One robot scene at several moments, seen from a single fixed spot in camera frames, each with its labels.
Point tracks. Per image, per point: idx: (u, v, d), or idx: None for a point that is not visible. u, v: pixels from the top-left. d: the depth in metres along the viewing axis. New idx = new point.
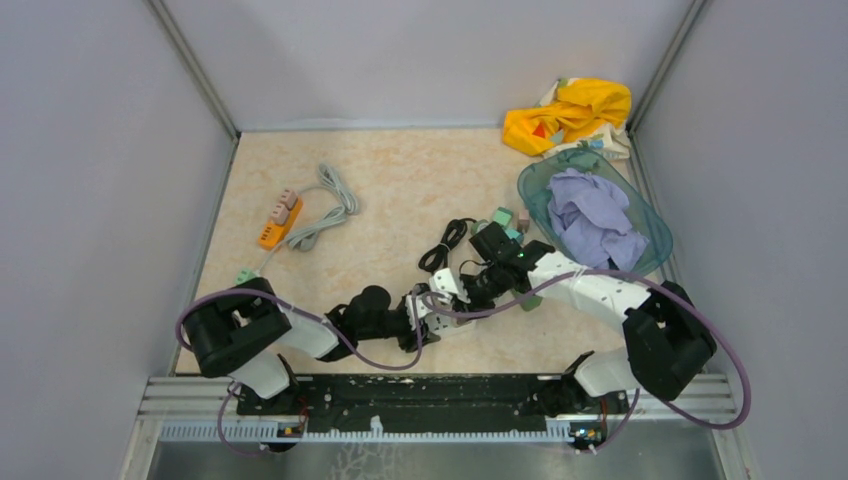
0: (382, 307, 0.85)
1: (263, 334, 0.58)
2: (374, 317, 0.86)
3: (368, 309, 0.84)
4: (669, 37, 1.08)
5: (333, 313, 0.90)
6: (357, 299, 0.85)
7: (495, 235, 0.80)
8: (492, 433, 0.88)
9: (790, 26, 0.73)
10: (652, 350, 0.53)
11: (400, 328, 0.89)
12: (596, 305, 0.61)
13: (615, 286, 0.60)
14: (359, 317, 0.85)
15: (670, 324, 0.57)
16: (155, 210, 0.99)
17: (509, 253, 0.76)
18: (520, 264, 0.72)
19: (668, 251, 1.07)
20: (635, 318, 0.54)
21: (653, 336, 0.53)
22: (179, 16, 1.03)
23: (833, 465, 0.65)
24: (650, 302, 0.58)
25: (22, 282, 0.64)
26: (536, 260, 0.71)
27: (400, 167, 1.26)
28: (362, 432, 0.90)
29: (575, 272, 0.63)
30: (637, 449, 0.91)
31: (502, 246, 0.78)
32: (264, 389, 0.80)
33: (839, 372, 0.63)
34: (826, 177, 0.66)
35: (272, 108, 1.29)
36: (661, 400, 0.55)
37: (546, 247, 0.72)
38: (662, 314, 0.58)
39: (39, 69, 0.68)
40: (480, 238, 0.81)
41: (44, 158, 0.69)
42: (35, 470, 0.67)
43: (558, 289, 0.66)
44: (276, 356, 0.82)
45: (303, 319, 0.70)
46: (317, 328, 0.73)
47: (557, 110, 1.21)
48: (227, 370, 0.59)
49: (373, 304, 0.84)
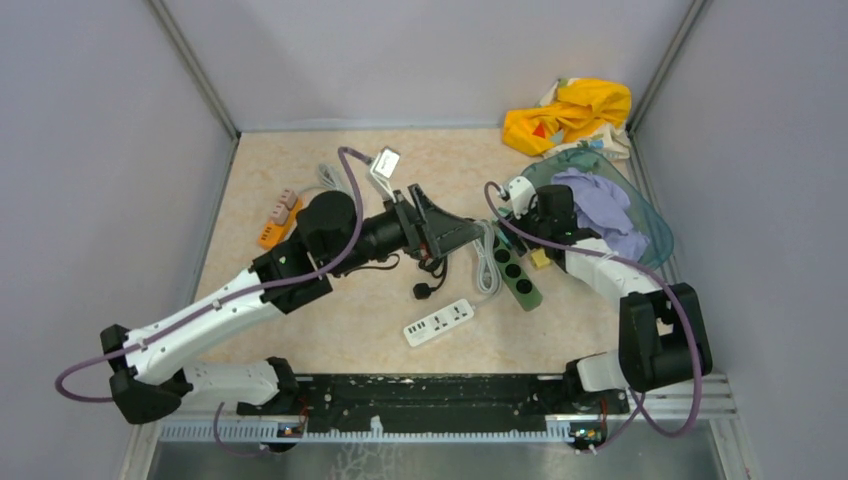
0: (339, 226, 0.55)
1: (120, 398, 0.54)
2: (336, 238, 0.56)
3: (317, 231, 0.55)
4: (670, 36, 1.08)
5: (276, 246, 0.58)
6: (302, 217, 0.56)
7: (561, 203, 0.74)
8: (493, 433, 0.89)
9: (791, 26, 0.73)
10: (635, 334, 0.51)
11: (397, 237, 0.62)
12: (611, 285, 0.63)
13: (633, 274, 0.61)
14: (311, 243, 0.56)
15: (674, 328, 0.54)
16: (155, 209, 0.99)
17: (559, 226, 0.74)
18: (563, 240, 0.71)
19: (668, 251, 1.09)
20: (634, 300, 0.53)
21: (644, 324, 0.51)
22: (179, 16, 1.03)
23: (833, 465, 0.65)
24: (660, 298, 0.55)
25: (22, 282, 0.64)
26: (580, 240, 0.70)
27: (400, 167, 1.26)
28: (363, 432, 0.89)
29: (604, 252, 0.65)
30: (638, 448, 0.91)
31: (560, 216, 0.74)
32: (253, 395, 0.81)
33: (839, 372, 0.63)
34: (825, 175, 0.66)
35: (272, 108, 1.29)
36: (634, 387, 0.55)
37: (593, 232, 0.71)
38: (669, 315, 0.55)
39: (42, 71, 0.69)
40: (551, 194, 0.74)
41: (45, 159, 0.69)
42: (35, 471, 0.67)
43: (586, 265, 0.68)
44: (264, 365, 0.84)
45: (178, 334, 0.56)
46: (218, 315, 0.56)
47: (557, 110, 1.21)
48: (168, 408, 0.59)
49: (324, 222, 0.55)
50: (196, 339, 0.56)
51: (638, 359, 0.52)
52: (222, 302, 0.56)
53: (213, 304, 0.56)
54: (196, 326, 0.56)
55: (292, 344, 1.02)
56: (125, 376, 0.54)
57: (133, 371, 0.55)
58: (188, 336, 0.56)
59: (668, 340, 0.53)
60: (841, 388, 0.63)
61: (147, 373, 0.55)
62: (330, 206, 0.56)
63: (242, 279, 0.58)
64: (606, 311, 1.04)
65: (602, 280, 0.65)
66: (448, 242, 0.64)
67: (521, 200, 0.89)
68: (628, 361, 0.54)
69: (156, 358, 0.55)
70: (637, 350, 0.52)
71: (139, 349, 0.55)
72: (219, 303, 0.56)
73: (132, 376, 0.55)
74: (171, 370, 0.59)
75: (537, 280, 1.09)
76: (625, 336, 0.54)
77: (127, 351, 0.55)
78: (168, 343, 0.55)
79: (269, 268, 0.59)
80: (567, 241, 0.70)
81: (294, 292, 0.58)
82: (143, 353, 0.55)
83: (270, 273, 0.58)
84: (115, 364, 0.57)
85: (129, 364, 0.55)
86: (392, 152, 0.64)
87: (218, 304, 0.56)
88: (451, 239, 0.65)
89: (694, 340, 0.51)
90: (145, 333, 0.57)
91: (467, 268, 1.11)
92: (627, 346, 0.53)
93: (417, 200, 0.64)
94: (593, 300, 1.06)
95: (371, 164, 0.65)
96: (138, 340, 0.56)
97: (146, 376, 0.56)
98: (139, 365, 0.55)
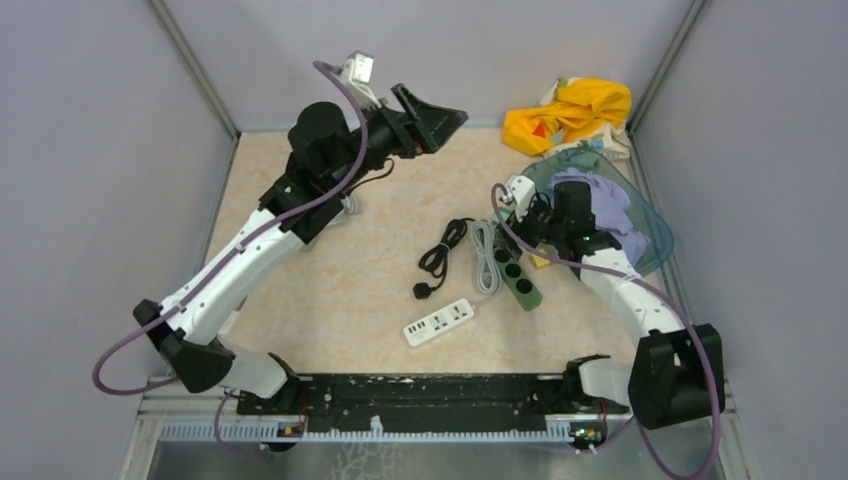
0: (334, 129, 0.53)
1: (176, 362, 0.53)
2: (335, 148, 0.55)
3: (314, 142, 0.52)
4: (670, 37, 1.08)
5: (277, 180, 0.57)
6: (293, 135, 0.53)
7: (581, 204, 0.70)
8: (492, 433, 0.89)
9: (789, 25, 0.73)
10: (653, 378, 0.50)
11: (391, 142, 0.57)
12: (629, 312, 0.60)
13: (655, 305, 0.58)
14: (312, 160, 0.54)
15: (691, 367, 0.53)
16: (154, 209, 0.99)
17: (580, 227, 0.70)
18: (580, 245, 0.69)
19: (668, 252, 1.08)
20: (655, 341, 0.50)
21: (664, 367, 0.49)
22: (179, 16, 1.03)
23: (834, 465, 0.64)
24: (680, 338, 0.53)
25: (20, 284, 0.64)
26: (598, 247, 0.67)
27: (400, 168, 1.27)
28: (362, 432, 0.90)
29: (626, 275, 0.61)
30: (638, 448, 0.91)
31: (578, 218, 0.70)
32: (261, 388, 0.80)
33: (840, 371, 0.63)
34: (826, 175, 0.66)
35: (272, 108, 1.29)
36: (642, 423, 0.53)
37: (613, 242, 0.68)
38: (688, 353, 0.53)
39: (41, 72, 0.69)
40: (570, 194, 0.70)
41: (44, 161, 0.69)
42: (35, 470, 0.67)
43: (602, 280, 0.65)
44: (269, 356, 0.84)
45: (212, 286, 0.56)
46: (245, 257, 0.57)
47: (557, 110, 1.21)
48: (223, 365, 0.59)
49: (318, 131, 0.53)
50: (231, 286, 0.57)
51: (653, 403, 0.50)
52: (245, 245, 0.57)
53: (241, 244, 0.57)
54: (227, 275, 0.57)
55: (292, 343, 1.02)
56: (174, 339, 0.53)
57: (180, 332, 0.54)
58: (222, 284, 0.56)
59: (686, 381, 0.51)
60: (841, 388, 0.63)
61: (195, 332, 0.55)
62: (318, 115, 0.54)
63: (255, 218, 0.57)
64: (607, 311, 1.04)
65: (619, 303, 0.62)
66: (443, 134, 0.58)
67: (527, 199, 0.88)
68: (640, 400, 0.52)
69: (199, 314, 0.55)
70: (653, 393, 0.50)
71: (178, 311, 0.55)
72: (242, 246, 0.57)
73: (182, 337, 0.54)
74: (216, 326, 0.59)
75: (537, 280, 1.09)
76: (639, 374, 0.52)
77: (167, 316, 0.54)
78: (206, 297, 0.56)
79: (276, 203, 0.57)
80: (585, 249, 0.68)
81: (310, 219, 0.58)
82: (184, 314, 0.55)
83: (278, 208, 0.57)
84: (157, 338, 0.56)
85: (174, 328, 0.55)
86: (367, 54, 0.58)
87: (241, 247, 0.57)
88: (444, 129, 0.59)
89: (716, 388, 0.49)
90: (179, 296, 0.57)
91: (467, 269, 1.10)
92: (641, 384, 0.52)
93: (404, 100, 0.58)
94: (593, 300, 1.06)
95: (346, 71, 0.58)
96: (175, 303, 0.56)
97: (195, 334, 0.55)
98: (184, 326, 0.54)
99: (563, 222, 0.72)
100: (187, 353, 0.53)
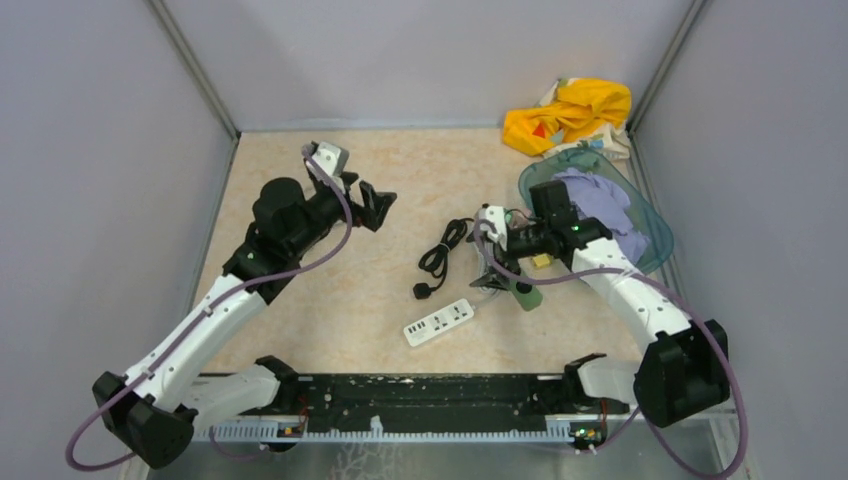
0: (294, 200, 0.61)
1: (142, 432, 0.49)
2: (293, 216, 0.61)
3: (277, 211, 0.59)
4: (670, 37, 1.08)
5: (239, 248, 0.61)
6: (257, 207, 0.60)
7: (558, 197, 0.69)
8: (492, 433, 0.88)
9: (790, 25, 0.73)
10: (665, 380, 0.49)
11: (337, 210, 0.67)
12: (630, 311, 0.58)
13: (657, 303, 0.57)
14: (274, 227, 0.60)
15: (693, 360, 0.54)
16: (154, 209, 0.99)
17: (563, 220, 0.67)
18: (570, 237, 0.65)
19: (668, 252, 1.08)
20: (663, 344, 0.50)
21: (674, 368, 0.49)
22: (179, 16, 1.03)
23: (833, 466, 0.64)
24: (686, 334, 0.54)
25: (21, 283, 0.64)
26: (589, 238, 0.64)
27: (400, 167, 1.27)
28: (363, 432, 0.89)
29: (624, 271, 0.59)
30: (637, 448, 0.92)
31: (559, 211, 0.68)
32: (261, 398, 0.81)
33: (839, 372, 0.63)
34: (827, 176, 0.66)
35: (272, 108, 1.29)
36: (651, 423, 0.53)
37: (603, 230, 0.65)
38: (691, 348, 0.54)
39: (41, 72, 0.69)
40: (543, 190, 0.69)
41: (44, 161, 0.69)
42: (35, 471, 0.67)
43: (599, 281, 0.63)
44: (253, 367, 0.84)
45: (181, 350, 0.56)
46: (214, 319, 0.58)
47: (557, 110, 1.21)
48: (186, 441, 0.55)
49: (280, 203, 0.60)
50: (199, 350, 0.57)
51: (662, 405, 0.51)
52: (214, 306, 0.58)
53: (208, 306, 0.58)
54: (195, 338, 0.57)
55: (292, 343, 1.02)
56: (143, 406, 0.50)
57: (149, 398, 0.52)
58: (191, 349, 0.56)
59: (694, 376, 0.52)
60: (840, 389, 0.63)
61: (163, 398, 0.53)
62: (278, 190, 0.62)
63: (220, 283, 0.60)
64: (606, 311, 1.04)
65: (620, 302, 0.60)
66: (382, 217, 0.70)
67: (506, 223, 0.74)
68: (648, 399, 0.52)
69: (169, 379, 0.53)
70: (666, 394, 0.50)
71: (145, 379, 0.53)
72: (211, 308, 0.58)
73: (151, 402, 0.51)
74: (180, 397, 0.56)
75: (537, 280, 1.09)
76: (647, 376, 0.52)
77: (134, 384, 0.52)
78: (175, 361, 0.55)
79: (238, 269, 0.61)
80: (575, 240, 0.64)
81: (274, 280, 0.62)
82: (152, 380, 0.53)
83: (242, 272, 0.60)
84: (118, 414, 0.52)
85: (142, 395, 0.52)
86: (342, 152, 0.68)
87: (210, 309, 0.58)
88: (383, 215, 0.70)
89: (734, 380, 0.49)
90: (145, 364, 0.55)
91: (467, 269, 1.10)
92: (650, 388, 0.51)
93: (368, 195, 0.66)
94: (593, 300, 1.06)
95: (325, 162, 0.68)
96: (142, 371, 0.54)
97: (163, 400, 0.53)
98: (152, 391, 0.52)
99: (546, 223, 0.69)
100: (159, 417, 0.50)
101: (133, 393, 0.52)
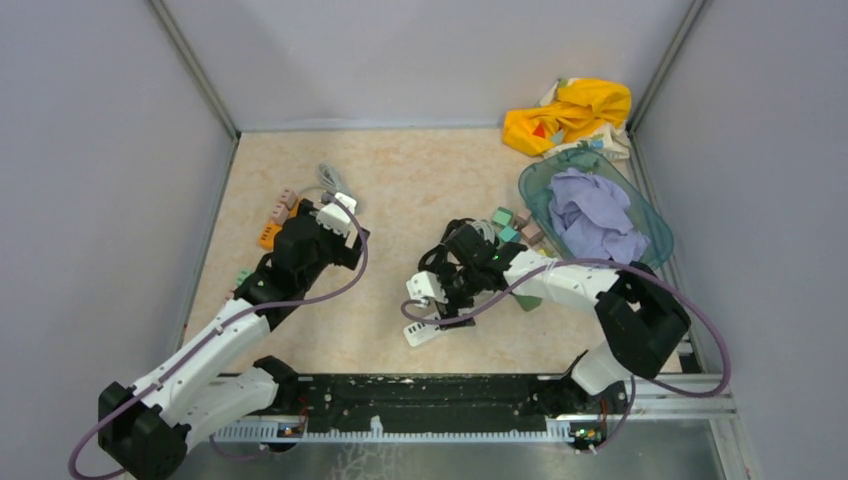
0: (313, 234, 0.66)
1: (144, 443, 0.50)
2: (308, 249, 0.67)
3: (298, 243, 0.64)
4: (671, 36, 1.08)
5: (251, 274, 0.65)
6: (280, 238, 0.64)
7: (468, 238, 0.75)
8: (492, 433, 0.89)
9: (791, 25, 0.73)
10: (627, 330, 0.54)
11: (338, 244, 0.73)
12: (572, 295, 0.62)
13: (585, 273, 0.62)
14: (292, 259, 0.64)
15: (642, 304, 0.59)
16: (153, 208, 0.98)
17: (484, 257, 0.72)
18: (496, 266, 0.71)
19: (668, 252, 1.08)
20: (606, 300, 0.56)
21: (625, 316, 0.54)
22: (178, 16, 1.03)
23: (835, 467, 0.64)
24: (620, 284, 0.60)
25: (20, 283, 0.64)
26: (511, 259, 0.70)
27: (400, 167, 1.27)
28: (362, 432, 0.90)
29: (546, 265, 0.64)
30: (638, 449, 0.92)
31: (476, 250, 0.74)
32: (261, 400, 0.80)
33: (840, 372, 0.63)
34: (828, 176, 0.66)
35: (272, 108, 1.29)
36: (648, 378, 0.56)
37: (518, 246, 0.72)
38: (633, 294, 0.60)
39: (40, 72, 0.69)
40: (455, 240, 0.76)
41: (43, 160, 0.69)
42: (35, 471, 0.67)
43: (533, 284, 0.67)
44: (250, 371, 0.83)
45: (191, 364, 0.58)
46: (223, 338, 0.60)
47: (557, 110, 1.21)
48: (178, 458, 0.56)
49: (300, 235, 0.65)
50: (207, 366, 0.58)
51: (641, 353, 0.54)
52: (225, 326, 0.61)
53: (221, 326, 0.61)
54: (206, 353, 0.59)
55: (292, 344, 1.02)
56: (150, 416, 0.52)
57: (156, 408, 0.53)
58: (200, 364, 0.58)
59: (653, 314, 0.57)
60: (839, 389, 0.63)
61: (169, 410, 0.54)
62: (299, 224, 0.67)
63: (231, 306, 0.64)
64: None
65: (560, 292, 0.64)
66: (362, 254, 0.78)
67: (433, 282, 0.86)
68: (629, 357, 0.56)
69: (177, 390, 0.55)
70: (636, 342, 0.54)
71: (154, 389, 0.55)
72: (222, 327, 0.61)
73: (159, 411, 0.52)
74: (181, 411, 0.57)
75: None
76: (615, 336, 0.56)
77: (143, 393, 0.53)
78: (184, 374, 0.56)
79: (247, 294, 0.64)
80: (501, 266, 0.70)
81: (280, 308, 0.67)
82: (160, 391, 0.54)
83: (251, 298, 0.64)
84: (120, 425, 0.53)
85: (149, 405, 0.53)
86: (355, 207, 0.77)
87: (221, 328, 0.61)
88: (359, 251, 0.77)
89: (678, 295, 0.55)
90: (154, 375, 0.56)
91: None
92: (621, 344, 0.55)
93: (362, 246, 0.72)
94: None
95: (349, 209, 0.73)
96: (152, 381, 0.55)
97: (167, 411, 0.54)
98: (160, 402, 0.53)
99: (471, 265, 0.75)
100: (162, 428, 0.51)
101: (141, 403, 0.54)
